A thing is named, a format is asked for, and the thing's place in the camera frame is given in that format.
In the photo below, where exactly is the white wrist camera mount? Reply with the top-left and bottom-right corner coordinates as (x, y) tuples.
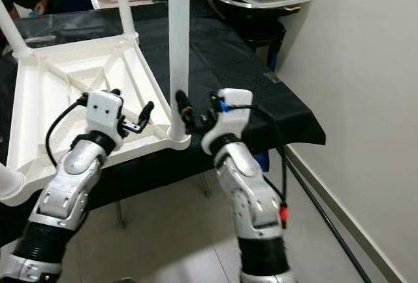
(85, 90), (125, 139)
(201, 88), (254, 154)

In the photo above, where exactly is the metal folding table frame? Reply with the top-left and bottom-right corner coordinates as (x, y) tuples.
(114, 172), (213, 229)

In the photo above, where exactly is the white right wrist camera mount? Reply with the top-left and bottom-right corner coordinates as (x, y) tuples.
(201, 88), (254, 154)

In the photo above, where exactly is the long black floor pole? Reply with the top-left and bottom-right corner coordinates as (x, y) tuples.
(278, 152), (373, 283)

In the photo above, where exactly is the blue dustpan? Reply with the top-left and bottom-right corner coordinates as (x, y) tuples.
(255, 152), (272, 173)

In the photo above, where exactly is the black tablecloth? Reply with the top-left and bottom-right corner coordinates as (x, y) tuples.
(0, 0), (327, 248)

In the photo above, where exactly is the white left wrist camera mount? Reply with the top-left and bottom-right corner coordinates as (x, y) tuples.
(85, 90), (125, 139)

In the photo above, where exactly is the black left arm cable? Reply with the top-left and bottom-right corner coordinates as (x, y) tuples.
(46, 95), (89, 169)

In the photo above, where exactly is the black metal stool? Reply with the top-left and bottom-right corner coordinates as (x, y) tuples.
(235, 31), (285, 68)

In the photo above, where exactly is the black wok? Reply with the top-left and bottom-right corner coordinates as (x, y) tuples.
(209, 0), (289, 42)

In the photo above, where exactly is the white plastic table top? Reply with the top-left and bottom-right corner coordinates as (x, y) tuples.
(0, 33), (191, 207)

